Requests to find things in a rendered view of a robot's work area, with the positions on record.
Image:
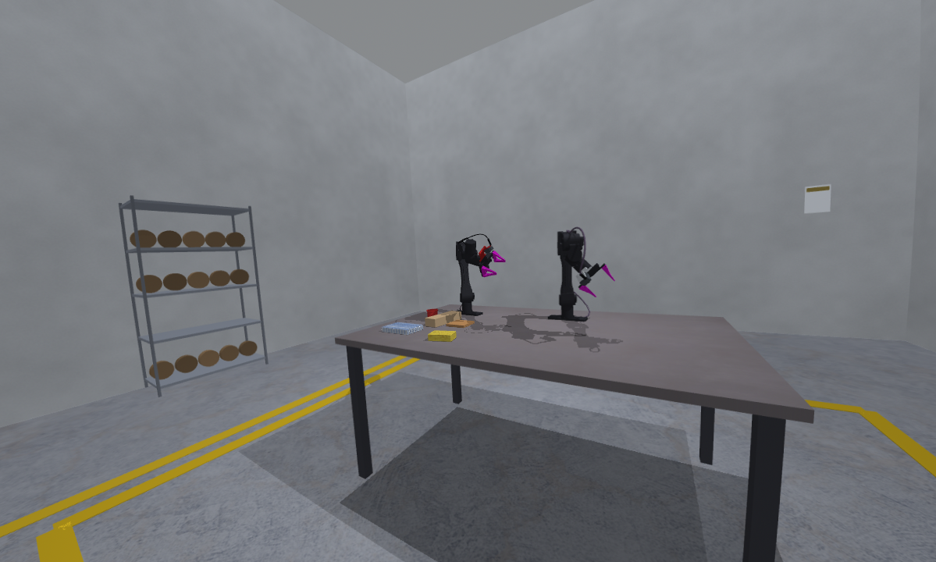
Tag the blue checked towel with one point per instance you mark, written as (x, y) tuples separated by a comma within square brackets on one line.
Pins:
[(402, 328)]

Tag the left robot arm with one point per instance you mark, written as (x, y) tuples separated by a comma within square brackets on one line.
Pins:
[(570, 245)]

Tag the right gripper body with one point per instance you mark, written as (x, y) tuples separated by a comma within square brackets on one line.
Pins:
[(482, 259)]

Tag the yellow sponge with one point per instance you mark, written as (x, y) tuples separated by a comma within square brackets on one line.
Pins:
[(442, 335)]

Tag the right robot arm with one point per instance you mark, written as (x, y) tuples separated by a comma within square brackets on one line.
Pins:
[(466, 295)]

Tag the tan rectangular block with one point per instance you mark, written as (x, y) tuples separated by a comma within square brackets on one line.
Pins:
[(442, 319)]

